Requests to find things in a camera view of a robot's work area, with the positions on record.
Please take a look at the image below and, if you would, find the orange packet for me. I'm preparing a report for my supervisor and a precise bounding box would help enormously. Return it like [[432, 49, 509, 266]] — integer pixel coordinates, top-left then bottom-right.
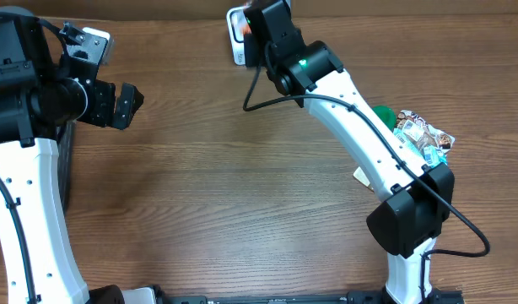
[[239, 0, 253, 35]]

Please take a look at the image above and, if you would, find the round can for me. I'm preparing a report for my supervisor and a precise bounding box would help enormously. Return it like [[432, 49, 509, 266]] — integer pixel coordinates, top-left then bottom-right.
[[372, 106, 397, 132]]

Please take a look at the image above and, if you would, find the brown white snack bag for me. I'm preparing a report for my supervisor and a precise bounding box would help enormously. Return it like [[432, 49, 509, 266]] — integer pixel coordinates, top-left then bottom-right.
[[353, 109, 456, 192]]

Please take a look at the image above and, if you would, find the teal wet wipes pack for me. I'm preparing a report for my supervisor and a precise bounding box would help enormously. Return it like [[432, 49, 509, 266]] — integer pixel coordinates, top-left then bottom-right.
[[393, 128, 423, 159]]

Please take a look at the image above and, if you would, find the small green white packet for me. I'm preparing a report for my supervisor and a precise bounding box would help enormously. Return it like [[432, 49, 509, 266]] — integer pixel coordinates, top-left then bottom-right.
[[422, 145, 448, 167]]

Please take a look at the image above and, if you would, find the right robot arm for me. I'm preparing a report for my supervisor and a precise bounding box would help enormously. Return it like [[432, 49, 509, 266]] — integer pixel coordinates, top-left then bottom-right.
[[244, 1, 463, 303]]

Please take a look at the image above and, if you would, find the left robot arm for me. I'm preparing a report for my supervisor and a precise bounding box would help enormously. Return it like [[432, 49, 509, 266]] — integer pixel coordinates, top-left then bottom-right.
[[0, 7, 155, 304]]

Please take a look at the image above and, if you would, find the white barcode scanner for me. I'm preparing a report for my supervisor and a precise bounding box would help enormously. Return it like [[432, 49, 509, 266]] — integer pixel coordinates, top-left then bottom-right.
[[226, 6, 245, 66]]

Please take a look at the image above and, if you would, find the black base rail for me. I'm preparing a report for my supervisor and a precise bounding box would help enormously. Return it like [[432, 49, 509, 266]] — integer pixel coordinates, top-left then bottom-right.
[[88, 284, 465, 304]]

